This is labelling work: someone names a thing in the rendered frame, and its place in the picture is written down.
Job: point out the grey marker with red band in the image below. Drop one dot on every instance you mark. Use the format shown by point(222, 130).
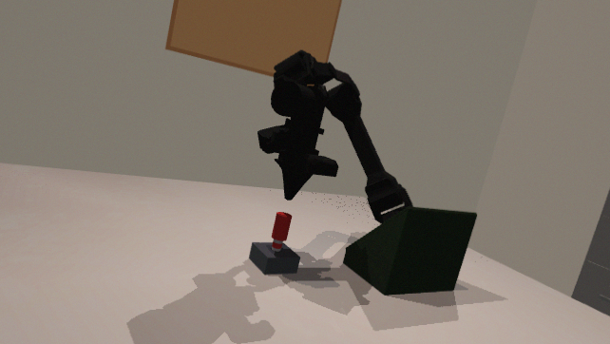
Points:
point(277, 245)

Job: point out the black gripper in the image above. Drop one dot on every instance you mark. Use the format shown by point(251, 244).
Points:
point(298, 166)

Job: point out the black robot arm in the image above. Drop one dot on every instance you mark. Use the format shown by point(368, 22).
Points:
point(292, 97)

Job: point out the dark red cylinder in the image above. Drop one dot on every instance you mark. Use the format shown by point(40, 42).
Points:
point(281, 226)

